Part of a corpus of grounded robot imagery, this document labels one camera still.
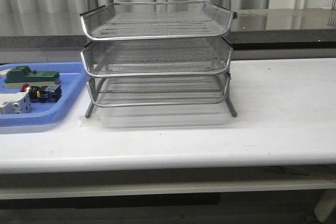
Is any blue plastic tray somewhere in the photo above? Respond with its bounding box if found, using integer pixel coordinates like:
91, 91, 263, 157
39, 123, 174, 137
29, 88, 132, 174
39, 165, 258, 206
1, 61, 88, 127

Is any red emergency stop button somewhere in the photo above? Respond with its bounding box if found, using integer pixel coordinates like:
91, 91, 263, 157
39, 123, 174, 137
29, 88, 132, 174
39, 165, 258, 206
20, 83, 62, 103

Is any silver mesh tray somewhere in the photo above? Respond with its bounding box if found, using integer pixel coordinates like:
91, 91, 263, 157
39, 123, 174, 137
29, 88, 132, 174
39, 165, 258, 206
87, 74, 230, 108
81, 37, 233, 78
80, 1, 238, 42

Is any green terminal block module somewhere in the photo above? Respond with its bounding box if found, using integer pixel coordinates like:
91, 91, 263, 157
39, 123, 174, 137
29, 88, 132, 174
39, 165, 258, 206
4, 66, 60, 89

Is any dark stone counter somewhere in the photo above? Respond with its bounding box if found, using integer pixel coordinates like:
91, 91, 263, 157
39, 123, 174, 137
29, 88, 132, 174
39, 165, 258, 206
1, 8, 335, 50

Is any white circuit breaker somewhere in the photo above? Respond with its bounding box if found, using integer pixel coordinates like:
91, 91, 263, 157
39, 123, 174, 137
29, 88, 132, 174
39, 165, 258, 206
0, 92, 32, 114

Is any white table leg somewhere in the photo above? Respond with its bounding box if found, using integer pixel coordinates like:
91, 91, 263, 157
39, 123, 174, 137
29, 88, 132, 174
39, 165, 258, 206
314, 189, 336, 222

